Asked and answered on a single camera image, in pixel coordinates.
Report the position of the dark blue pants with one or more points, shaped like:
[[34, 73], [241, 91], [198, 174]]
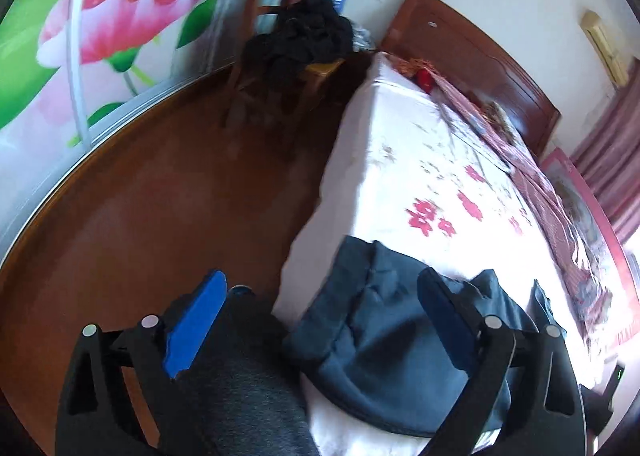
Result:
[[390, 331]]

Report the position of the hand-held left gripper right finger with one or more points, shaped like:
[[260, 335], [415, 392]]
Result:
[[447, 321]]

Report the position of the red patterned quilt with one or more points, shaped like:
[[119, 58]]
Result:
[[540, 196]]

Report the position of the person's grey trouser leg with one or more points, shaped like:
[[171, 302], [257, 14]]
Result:
[[240, 376]]

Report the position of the pink curtain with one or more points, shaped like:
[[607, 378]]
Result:
[[612, 155]]

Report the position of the wall air conditioner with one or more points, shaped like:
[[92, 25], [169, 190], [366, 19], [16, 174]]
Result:
[[605, 43]]

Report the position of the floral sliding wardrobe door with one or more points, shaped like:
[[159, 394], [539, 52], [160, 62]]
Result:
[[85, 35]]

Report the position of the wooden chair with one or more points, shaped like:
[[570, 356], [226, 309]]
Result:
[[280, 50]]

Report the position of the wooden headboard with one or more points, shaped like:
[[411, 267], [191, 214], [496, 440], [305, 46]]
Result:
[[475, 55]]

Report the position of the pink framed picture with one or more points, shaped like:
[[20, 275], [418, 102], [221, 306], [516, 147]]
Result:
[[590, 216]]

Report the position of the black clothes pile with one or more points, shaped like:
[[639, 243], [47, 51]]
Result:
[[302, 33]]

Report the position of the bed with floral sheet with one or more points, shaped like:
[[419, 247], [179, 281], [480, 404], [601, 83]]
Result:
[[425, 196]]

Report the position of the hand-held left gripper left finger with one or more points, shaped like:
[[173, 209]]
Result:
[[192, 321]]

